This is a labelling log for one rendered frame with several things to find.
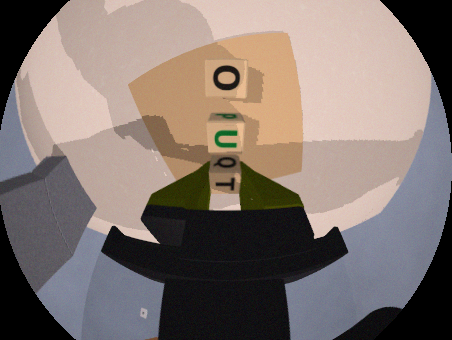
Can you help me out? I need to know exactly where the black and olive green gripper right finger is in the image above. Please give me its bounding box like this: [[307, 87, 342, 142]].
[[239, 161, 304, 210]]

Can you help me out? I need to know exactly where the tan flat mat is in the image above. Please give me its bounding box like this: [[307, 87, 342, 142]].
[[128, 33, 303, 181]]

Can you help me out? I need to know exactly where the tan letter block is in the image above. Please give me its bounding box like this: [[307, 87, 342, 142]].
[[207, 113, 245, 154], [205, 58, 248, 98], [209, 155, 241, 194]]

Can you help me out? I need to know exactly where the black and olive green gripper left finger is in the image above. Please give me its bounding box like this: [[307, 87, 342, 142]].
[[146, 161, 211, 210]]

